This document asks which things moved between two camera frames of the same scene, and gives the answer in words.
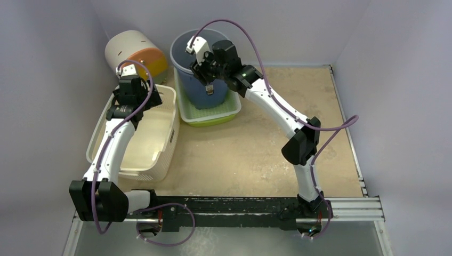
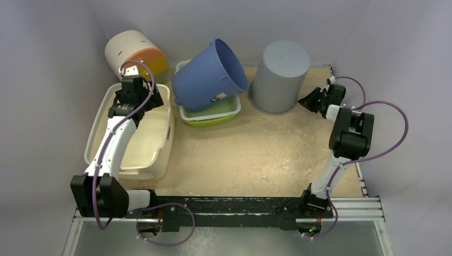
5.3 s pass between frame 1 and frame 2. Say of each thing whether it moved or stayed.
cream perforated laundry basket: stayed
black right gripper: moved
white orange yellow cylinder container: stayed
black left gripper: stayed
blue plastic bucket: moved
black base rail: stayed
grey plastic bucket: moved
